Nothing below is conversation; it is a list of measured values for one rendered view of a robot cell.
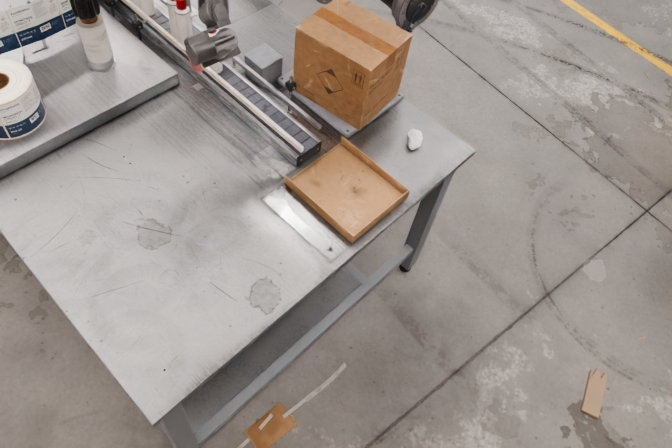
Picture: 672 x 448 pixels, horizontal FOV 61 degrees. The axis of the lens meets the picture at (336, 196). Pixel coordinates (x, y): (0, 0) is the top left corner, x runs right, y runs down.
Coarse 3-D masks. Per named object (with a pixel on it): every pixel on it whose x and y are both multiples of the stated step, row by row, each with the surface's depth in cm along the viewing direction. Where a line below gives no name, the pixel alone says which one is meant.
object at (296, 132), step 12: (120, 0) 220; (132, 12) 217; (156, 12) 218; (168, 24) 214; (204, 72) 201; (228, 72) 203; (216, 84) 199; (240, 84) 200; (252, 96) 197; (264, 108) 194; (276, 108) 195; (276, 120) 191; (288, 120) 192; (276, 132) 188; (288, 132) 189; (300, 132) 189; (288, 144) 186; (312, 144) 187
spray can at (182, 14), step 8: (176, 0) 191; (184, 0) 192; (176, 8) 194; (184, 8) 194; (176, 16) 195; (184, 16) 195; (176, 24) 199; (184, 24) 197; (184, 32) 200; (192, 32) 203
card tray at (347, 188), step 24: (312, 168) 187; (336, 168) 188; (360, 168) 189; (312, 192) 181; (336, 192) 182; (360, 192) 183; (384, 192) 184; (408, 192) 181; (336, 216) 176; (360, 216) 177
